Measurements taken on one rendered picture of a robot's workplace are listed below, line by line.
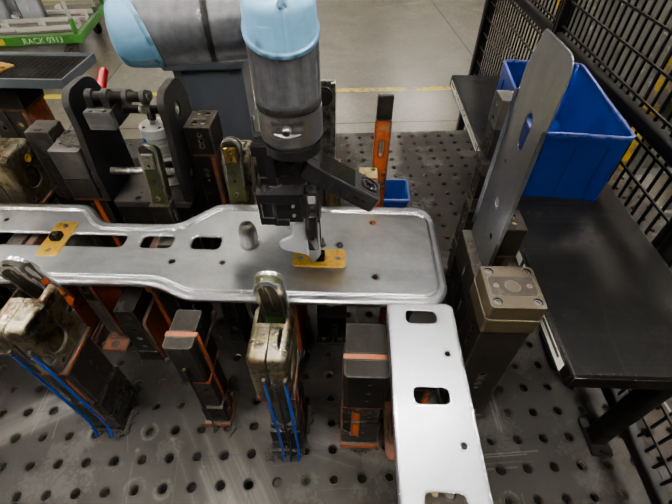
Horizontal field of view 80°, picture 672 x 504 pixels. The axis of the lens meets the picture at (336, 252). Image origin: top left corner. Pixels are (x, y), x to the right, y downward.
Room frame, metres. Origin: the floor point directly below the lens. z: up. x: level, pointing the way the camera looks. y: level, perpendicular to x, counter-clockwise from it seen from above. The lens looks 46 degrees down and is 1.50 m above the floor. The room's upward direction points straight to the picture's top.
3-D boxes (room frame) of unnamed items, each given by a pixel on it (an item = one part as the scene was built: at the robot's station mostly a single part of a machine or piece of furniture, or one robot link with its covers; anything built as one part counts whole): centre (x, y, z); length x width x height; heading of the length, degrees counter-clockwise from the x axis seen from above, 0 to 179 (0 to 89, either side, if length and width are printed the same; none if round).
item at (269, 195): (0.44, 0.06, 1.18); 0.09 x 0.08 x 0.12; 88
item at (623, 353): (0.68, -0.42, 1.02); 0.90 x 0.22 x 0.03; 178
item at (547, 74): (0.47, -0.24, 1.17); 0.12 x 0.01 x 0.34; 178
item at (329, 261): (0.44, 0.03, 1.03); 0.08 x 0.04 x 0.01; 88
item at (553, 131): (0.73, -0.42, 1.10); 0.30 x 0.17 x 0.13; 172
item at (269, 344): (0.29, 0.09, 0.87); 0.12 x 0.09 x 0.35; 178
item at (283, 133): (0.44, 0.05, 1.26); 0.08 x 0.08 x 0.05
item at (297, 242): (0.42, 0.05, 1.07); 0.06 x 0.03 x 0.09; 88
